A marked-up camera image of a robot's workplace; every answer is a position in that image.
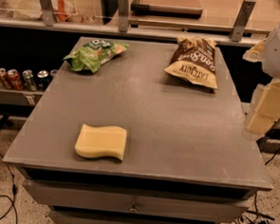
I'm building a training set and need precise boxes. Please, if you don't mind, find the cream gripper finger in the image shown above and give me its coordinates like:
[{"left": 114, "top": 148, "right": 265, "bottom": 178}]
[
  {"left": 242, "top": 40, "right": 266, "bottom": 63},
  {"left": 244, "top": 79, "right": 280, "bottom": 137}
]

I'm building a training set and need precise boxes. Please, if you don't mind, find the yellow sponge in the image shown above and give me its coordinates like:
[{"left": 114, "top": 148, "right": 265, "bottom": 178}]
[{"left": 74, "top": 124, "right": 127, "bottom": 160}]

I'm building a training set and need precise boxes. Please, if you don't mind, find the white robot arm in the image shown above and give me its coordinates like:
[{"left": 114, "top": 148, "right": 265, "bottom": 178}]
[{"left": 243, "top": 23, "right": 280, "bottom": 140}]

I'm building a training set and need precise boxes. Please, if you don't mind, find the brown and yellow chip bag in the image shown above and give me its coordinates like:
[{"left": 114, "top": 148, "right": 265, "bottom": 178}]
[{"left": 164, "top": 35, "right": 217, "bottom": 90}]

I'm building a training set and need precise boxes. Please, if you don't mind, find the grey drawer cabinet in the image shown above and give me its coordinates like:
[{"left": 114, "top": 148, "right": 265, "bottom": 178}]
[{"left": 4, "top": 42, "right": 271, "bottom": 224}]

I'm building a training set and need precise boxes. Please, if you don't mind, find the wooden framed board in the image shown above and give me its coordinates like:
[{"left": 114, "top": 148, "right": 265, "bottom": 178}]
[{"left": 130, "top": 0, "right": 203, "bottom": 16}]

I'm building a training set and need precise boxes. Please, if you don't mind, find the green chip bag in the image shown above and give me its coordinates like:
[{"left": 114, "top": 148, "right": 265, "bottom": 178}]
[{"left": 64, "top": 39, "right": 129, "bottom": 73}]

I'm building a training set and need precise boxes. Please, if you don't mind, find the grey soda can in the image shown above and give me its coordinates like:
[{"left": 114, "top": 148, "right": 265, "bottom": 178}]
[{"left": 50, "top": 69, "right": 58, "bottom": 78}]

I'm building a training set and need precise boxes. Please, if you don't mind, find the dark blue soda can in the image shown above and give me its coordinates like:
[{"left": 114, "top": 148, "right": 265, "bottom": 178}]
[{"left": 37, "top": 70, "right": 50, "bottom": 90}]

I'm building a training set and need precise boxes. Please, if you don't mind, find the silver green soda can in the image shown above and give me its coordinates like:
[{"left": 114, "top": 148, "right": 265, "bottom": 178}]
[{"left": 23, "top": 70, "right": 37, "bottom": 91}]

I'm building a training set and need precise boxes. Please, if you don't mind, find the white orange plastic bag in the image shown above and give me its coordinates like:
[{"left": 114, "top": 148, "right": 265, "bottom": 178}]
[{"left": 13, "top": 0, "right": 79, "bottom": 23}]

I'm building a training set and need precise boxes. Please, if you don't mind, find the red soda can right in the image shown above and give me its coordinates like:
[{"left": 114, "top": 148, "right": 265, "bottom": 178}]
[{"left": 8, "top": 69, "right": 25, "bottom": 90}]

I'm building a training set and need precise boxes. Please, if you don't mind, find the red soda can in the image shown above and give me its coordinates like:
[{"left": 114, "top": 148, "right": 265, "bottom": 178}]
[
  {"left": 0, "top": 67, "right": 12, "bottom": 90},
  {"left": 8, "top": 69, "right": 25, "bottom": 90}
]

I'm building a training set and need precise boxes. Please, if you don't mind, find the red soda can left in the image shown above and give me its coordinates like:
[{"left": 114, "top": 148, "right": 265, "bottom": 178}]
[{"left": 0, "top": 67, "right": 12, "bottom": 90}]

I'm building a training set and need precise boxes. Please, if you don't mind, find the low grey shelf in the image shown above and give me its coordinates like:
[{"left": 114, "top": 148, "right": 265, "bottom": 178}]
[{"left": 0, "top": 83, "right": 44, "bottom": 106}]

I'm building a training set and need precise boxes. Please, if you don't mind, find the metal shelf bracket right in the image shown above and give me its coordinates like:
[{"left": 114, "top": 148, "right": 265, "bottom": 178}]
[{"left": 230, "top": 0, "right": 256, "bottom": 42}]

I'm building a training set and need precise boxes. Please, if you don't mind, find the metal shelf bracket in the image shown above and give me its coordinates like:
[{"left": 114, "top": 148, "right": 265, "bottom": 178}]
[
  {"left": 39, "top": 0, "right": 55, "bottom": 27},
  {"left": 118, "top": 0, "right": 129, "bottom": 32},
  {"left": 230, "top": 0, "right": 256, "bottom": 42}
]

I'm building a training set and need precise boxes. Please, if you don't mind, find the metal shelf bracket middle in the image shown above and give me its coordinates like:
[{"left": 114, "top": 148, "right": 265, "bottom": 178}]
[{"left": 118, "top": 0, "right": 129, "bottom": 32}]

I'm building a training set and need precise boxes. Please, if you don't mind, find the metal shelf bracket left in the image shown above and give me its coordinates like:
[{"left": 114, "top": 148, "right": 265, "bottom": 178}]
[{"left": 39, "top": 0, "right": 55, "bottom": 27}]

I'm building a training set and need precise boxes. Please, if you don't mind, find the black floor cable left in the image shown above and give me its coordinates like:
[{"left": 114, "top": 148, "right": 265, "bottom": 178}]
[{"left": 0, "top": 133, "right": 25, "bottom": 224}]

